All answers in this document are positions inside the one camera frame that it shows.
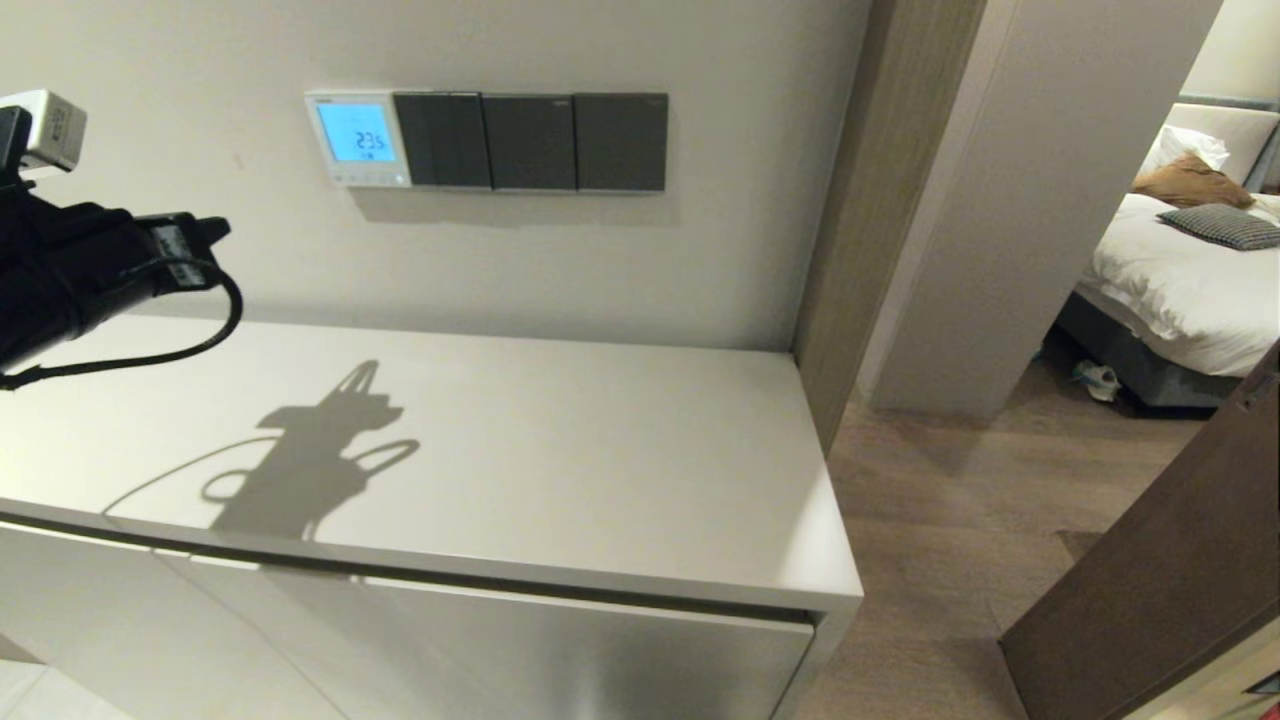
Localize white wall thermostat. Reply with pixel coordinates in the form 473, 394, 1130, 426
305, 90, 413, 189

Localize narrow white cabinet door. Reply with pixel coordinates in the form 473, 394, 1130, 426
0, 520, 326, 720

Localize white sideboard cabinet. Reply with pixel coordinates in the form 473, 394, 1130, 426
0, 312, 865, 720

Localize wide white cabinet door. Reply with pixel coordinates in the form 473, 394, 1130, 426
190, 553, 816, 720

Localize white slippers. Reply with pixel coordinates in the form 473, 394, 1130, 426
1073, 360, 1123, 404

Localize dark grey bed base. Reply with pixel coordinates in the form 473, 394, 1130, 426
1055, 295, 1246, 413

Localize bed with white duvet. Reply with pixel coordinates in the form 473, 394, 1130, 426
1075, 190, 1280, 381

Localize brown cushion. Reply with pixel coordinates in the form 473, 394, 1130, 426
1130, 153, 1256, 213

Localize white pillow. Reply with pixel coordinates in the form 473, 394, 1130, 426
1140, 125, 1231, 181

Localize brown wooden door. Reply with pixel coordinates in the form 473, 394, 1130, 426
1000, 340, 1280, 720

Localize grey checkered cushion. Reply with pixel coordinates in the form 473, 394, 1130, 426
1157, 203, 1280, 253

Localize beige padded headboard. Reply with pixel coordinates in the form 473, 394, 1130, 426
1165, 103, 1280, 191

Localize black looped cable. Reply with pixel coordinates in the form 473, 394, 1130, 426
0, 268, 245, 393

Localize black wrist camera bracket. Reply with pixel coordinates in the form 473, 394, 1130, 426
0, 104, 29, 193

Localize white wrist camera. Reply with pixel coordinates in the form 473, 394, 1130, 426
0, 89, 88, 173

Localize dark grey triple rocker switch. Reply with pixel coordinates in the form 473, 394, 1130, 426
393, 92, 493, 190

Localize dark grey square panel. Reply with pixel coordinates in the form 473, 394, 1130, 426
482, 93, 579, 192
574, 92, 669, 193

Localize light wooden door frame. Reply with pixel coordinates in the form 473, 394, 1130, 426
792, 0, 989, 459

